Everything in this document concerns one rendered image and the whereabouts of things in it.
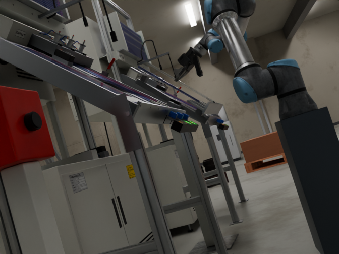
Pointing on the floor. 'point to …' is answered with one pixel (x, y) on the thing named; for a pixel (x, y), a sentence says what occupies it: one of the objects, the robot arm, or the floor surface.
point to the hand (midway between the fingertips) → (177, 79)
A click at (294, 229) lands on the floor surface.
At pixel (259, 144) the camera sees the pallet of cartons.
